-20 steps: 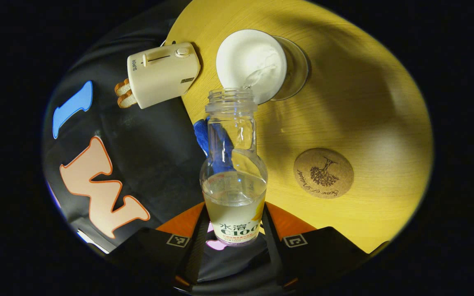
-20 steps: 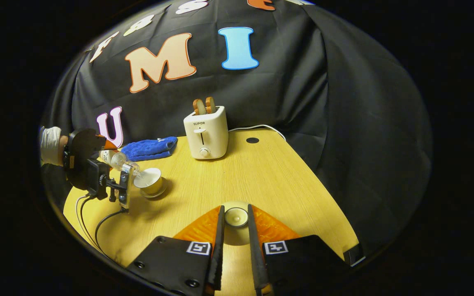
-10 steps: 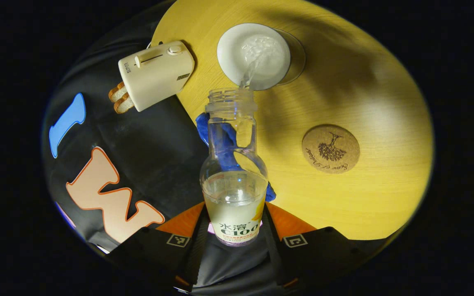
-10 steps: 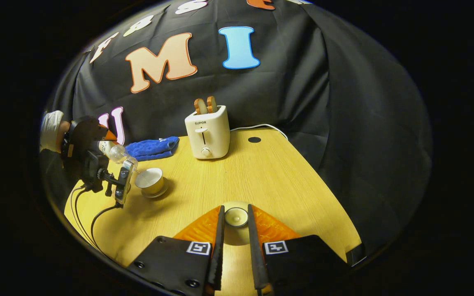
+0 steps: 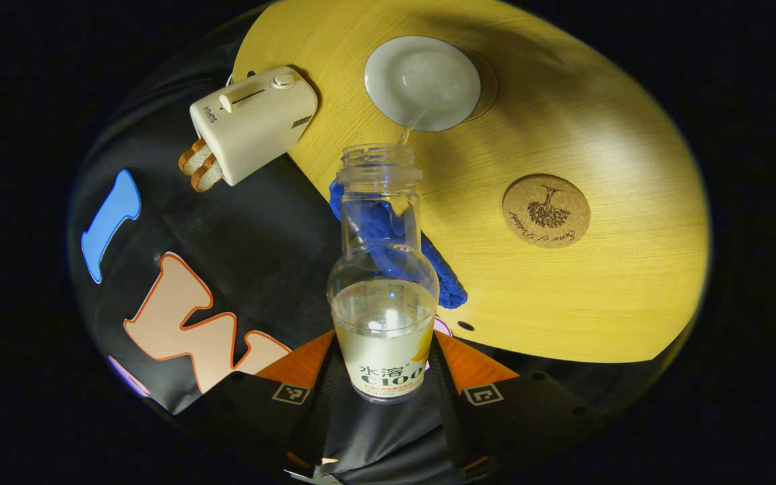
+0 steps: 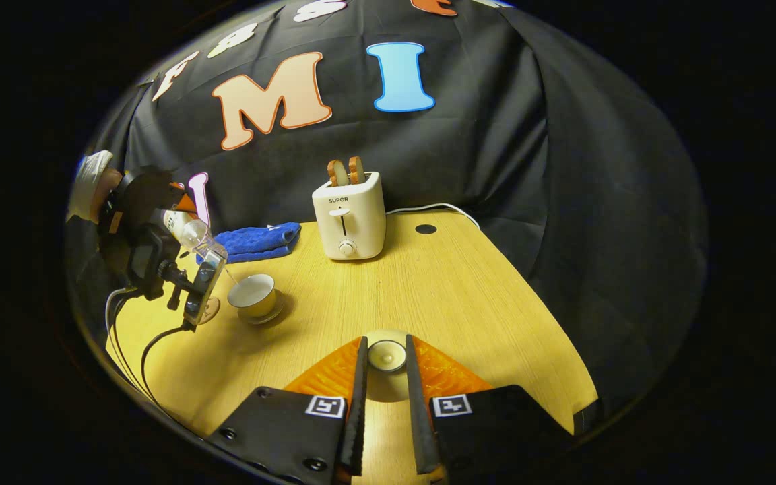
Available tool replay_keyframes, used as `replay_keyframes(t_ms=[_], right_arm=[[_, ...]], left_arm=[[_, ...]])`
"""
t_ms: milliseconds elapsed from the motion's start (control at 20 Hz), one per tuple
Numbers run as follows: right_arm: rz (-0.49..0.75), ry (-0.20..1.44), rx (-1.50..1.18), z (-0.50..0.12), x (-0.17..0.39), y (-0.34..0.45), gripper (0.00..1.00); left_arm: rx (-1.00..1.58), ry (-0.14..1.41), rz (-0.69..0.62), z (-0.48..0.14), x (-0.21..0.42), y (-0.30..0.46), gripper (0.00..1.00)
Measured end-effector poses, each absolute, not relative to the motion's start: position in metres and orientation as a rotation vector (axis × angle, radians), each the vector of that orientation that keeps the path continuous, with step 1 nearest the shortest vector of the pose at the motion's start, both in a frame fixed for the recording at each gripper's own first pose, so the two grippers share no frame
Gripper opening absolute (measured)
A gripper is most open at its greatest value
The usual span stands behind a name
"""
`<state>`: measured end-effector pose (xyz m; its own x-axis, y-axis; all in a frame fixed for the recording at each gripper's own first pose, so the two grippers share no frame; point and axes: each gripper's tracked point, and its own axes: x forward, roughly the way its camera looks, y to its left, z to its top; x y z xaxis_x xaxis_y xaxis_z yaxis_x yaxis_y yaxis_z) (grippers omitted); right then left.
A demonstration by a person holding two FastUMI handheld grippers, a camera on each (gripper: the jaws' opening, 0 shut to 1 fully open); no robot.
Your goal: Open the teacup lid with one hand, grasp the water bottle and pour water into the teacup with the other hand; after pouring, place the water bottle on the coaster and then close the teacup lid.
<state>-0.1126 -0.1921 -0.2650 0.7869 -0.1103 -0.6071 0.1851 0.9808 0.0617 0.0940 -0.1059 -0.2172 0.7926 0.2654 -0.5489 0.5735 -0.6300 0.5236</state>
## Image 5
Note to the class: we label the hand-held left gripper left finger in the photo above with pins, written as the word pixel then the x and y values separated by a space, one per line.
pixel 310 417

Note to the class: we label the toasted bread slice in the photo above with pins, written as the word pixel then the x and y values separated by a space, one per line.
pixel 207 175
pixel 192 158

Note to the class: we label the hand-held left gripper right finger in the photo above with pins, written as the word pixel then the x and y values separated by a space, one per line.
pixel 452 411

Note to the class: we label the blue folded towel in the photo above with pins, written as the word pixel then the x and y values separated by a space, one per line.
pixel 445 279

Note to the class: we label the black backdrop cloth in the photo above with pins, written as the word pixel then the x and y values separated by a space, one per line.
pixel 260 256

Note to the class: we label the white ceramic saucer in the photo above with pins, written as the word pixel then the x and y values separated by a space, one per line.
pixel 489 81

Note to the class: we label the round cork coaster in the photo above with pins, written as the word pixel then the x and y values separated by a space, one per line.
pixel 546 211

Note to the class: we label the cream white toaster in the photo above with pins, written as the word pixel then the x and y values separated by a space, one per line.
pixel 260 124

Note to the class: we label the clear plastic water bottle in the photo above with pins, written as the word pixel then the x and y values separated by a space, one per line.
pixel 384 337

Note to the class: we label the white ceramic teacup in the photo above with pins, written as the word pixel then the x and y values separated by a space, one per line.
pixel 422 84

